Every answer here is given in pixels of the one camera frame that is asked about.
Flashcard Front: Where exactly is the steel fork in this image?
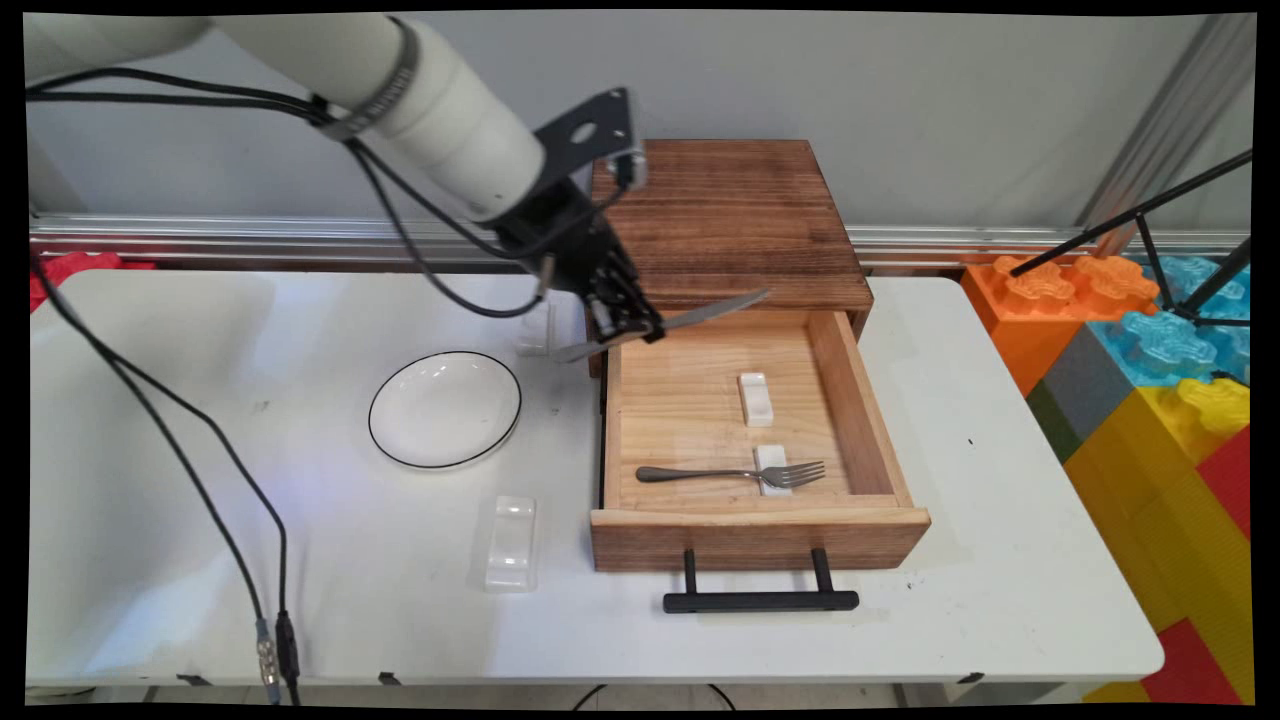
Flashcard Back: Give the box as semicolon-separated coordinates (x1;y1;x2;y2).
636;461;827;490

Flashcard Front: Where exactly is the aluminium wall rail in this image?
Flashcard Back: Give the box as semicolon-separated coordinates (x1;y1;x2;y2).
30;211;1251;273

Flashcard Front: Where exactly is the black tripod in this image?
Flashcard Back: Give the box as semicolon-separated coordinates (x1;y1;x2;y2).
1010;148;1256;331

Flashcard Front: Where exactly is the aluminium diagonal post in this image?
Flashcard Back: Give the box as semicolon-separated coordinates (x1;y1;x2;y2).
1078;14;1257;231

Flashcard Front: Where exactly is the black cable with silver plug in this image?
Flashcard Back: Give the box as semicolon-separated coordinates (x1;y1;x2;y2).
25;68;601;693

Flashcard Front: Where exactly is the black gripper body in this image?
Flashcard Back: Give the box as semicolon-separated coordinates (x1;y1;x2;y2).
494;178;629;303

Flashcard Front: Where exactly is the steel serrated table knife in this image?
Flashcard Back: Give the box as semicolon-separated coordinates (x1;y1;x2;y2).
553;289;772;365

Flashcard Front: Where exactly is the black cable under table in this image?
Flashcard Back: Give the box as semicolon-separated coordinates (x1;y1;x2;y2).
570;684;738;712

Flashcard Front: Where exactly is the orange giant toy brick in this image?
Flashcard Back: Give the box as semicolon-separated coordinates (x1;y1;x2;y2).
962;254;1163;397

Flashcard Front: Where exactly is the red giant toy brick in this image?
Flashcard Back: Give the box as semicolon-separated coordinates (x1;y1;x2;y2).
1140;618;1247;706

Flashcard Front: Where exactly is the light wooden drawer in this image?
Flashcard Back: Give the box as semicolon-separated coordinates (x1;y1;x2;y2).
590;308;932;573

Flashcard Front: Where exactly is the white ceramic cutlery rest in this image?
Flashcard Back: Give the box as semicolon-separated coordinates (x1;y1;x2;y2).
738;372;776;428
484;495;538;593
753;445;794;497

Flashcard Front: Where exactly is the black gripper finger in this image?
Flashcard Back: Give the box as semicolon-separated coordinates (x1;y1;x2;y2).
586;284;643;343
603;254;667;344

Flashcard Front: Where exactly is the yellow giant toy brick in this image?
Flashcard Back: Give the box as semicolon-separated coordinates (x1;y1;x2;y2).
1064;377;1253;703

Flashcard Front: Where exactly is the black drawer handle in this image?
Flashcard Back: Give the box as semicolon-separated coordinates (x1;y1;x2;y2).
663;548;860;614

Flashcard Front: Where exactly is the gray velcro strap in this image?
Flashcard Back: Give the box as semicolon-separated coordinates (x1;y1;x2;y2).
312;18;421;143

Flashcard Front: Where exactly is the gray giant toy brick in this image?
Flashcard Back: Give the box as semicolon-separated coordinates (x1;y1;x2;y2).
1040;325;1143;443

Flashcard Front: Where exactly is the dark wooden cabinet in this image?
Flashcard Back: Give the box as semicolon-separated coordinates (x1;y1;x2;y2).
588;140;874;379

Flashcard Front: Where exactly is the black camera mounting bracket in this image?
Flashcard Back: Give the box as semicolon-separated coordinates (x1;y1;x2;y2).
533;88;641;197

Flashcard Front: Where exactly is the translucent blue toy brick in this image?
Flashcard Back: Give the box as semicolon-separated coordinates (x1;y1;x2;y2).
1088;254;1252;389

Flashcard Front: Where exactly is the white plate with black rim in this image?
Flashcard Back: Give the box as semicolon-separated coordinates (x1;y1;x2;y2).
368;350;523;471

